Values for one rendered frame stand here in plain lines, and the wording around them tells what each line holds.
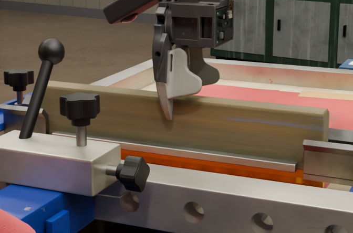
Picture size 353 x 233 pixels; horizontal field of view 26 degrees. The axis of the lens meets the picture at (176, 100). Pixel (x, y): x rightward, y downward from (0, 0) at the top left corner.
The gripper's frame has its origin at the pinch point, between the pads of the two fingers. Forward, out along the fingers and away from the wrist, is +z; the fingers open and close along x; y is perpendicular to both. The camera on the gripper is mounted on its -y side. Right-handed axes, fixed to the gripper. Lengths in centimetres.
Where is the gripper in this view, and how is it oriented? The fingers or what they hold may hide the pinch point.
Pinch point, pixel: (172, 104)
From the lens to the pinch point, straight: 100.9
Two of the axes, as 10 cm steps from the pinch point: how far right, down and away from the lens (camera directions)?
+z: 0.0, 9.7, 2.4
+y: 9.2, 1.0, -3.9
